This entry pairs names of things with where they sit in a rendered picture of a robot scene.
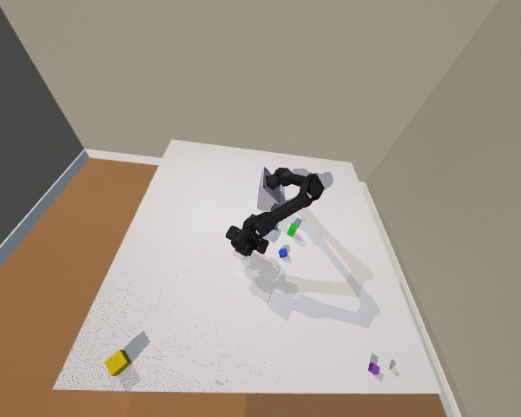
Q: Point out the yellow cube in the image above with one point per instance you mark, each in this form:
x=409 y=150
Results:
x=117 y=362

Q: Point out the small purple block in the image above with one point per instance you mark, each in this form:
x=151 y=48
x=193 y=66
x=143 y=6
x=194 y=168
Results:
x=374 y=368

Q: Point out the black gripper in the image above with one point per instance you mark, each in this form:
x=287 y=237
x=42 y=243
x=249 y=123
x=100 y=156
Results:
x=260 y=245

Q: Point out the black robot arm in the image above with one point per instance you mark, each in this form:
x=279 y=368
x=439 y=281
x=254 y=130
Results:
x=266 y=222

